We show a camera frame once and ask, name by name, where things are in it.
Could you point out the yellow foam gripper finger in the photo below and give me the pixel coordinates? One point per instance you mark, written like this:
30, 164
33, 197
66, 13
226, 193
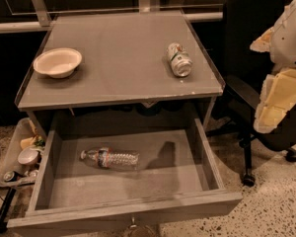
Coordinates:
276, 99

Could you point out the clear plastic water bottle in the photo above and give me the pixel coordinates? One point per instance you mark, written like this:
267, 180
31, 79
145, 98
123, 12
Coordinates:
106, 158

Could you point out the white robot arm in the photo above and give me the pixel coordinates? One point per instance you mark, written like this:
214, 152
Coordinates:
280, 41

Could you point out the grey counter cabinet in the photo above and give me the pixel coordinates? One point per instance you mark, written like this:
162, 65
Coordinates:
124, 61

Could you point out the open grey wooden drawer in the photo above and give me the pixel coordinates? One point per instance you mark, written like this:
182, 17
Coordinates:
176, 179

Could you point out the black office chair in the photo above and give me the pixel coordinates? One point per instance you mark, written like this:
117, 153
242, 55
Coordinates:
243, 71

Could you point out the green and white soda can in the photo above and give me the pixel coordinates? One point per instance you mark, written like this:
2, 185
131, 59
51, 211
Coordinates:
179, 59

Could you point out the white paper bowl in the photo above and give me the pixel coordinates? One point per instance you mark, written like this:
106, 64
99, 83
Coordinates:
58, 63

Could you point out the metal railing bar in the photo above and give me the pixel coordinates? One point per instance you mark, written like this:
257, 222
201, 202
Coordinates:
19, 16

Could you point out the clear plastic bin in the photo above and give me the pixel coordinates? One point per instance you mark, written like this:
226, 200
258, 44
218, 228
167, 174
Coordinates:
24, 136

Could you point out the white cup in bin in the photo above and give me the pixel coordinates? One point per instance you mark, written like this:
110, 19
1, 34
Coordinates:
28, 157

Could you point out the silver can in bin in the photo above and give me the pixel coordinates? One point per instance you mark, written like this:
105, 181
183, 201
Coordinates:
10, 176

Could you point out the black stand leg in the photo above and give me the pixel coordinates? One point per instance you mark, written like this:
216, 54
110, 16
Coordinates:
5, 208

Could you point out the metal drawer handle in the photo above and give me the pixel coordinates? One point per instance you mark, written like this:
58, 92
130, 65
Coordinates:
135, 230

